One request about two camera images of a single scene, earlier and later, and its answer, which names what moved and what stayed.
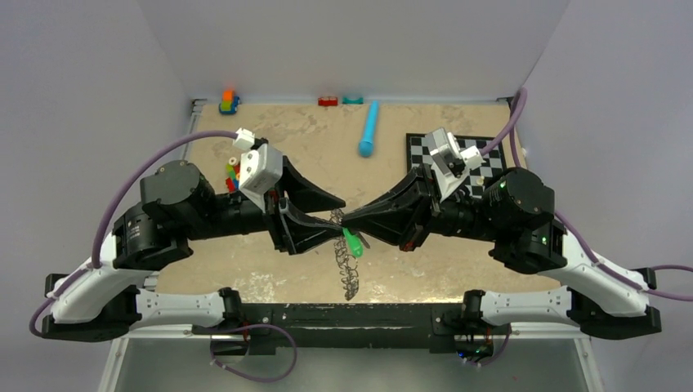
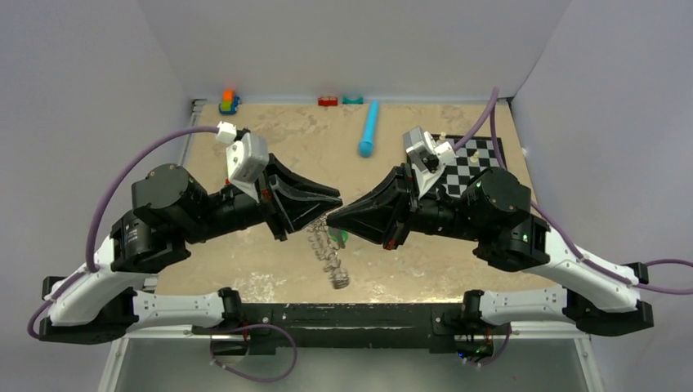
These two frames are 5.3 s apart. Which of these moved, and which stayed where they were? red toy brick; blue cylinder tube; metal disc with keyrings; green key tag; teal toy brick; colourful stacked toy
Moved: metal disc with keyrings; green key tag
Stayed: red toy brick; blue cylinder tube; colourful stacked toy; teal toy brick
